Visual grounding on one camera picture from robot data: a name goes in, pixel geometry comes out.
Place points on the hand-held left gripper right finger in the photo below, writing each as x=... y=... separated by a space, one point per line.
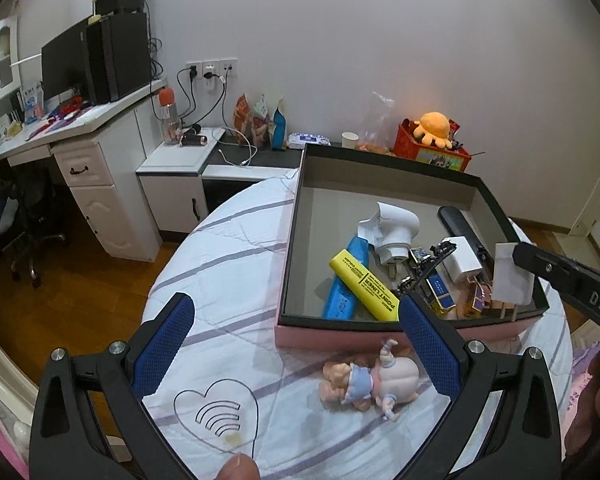
x=430 y=350

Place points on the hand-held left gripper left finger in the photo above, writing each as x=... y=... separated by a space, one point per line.
x=162 y=345

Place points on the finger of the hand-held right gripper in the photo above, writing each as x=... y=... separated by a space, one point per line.
x=545 y=266

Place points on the white card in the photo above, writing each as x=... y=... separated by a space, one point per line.
x=512 y=280

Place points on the baby doll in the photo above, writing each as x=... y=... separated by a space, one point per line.
x=400 y=375

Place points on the white plug-in device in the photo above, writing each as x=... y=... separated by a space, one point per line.
x=397 y=225

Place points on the pink storage box dark rim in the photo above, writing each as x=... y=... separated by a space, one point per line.
x=330 y=220

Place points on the person's left hand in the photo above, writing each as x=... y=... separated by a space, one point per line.
x=237 y=467

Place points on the blue gold small box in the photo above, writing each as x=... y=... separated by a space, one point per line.
x=442 y=295

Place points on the white charger adapter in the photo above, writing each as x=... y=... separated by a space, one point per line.
x=462 y=260

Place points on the black hair clip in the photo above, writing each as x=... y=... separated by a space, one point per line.
x=432 y=265

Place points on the white door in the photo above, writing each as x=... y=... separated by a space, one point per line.
x=597 y=195

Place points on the yellow highlighter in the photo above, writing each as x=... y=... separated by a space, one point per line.
x=365 y=282

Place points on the small blue item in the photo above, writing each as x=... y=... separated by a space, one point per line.
x=418 y=255

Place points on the blue highlighter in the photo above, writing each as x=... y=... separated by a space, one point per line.
x=342 y=300

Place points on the black remote control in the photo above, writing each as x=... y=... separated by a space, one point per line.
x=455 y=220

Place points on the white nightstand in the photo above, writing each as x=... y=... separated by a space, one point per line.
x=170 y=195

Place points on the red printed box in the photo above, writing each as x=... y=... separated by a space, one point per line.
x=435 y=157

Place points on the white desk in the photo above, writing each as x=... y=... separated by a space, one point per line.
x=95 y=195

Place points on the orange octopus plush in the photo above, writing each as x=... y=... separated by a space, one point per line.
x=432 y=127

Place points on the black office chair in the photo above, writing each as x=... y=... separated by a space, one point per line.
x=30 y=210

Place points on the black cylinder device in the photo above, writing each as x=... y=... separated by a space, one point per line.
x=194 y=138

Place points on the plastic bag of oranges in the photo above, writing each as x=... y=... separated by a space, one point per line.
x=375 y=135

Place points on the paper cup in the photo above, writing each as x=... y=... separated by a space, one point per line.
x=349 y=141

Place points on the orange cap bottle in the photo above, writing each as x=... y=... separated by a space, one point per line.
x=169 y=120

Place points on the orange snack bag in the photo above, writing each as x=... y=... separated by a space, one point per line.
x=242 y=120

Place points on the green white snack bag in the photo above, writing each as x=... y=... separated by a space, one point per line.
x=261 y=125

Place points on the wet wipes pack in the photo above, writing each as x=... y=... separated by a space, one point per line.
x=307 y=140

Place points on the blue white snack bag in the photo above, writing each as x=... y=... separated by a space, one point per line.
x=279 y=127

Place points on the red desk clutter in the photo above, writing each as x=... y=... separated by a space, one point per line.
x=70 y=107

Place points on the black computer tower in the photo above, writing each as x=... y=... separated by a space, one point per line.
x=120 y=57

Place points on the black monitor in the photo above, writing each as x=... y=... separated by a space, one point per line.
x=62 y=67

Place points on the white glass cabinet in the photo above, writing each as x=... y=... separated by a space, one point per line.
x=0 y=60

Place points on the white wall sockets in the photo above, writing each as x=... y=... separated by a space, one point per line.
x=227 y=67

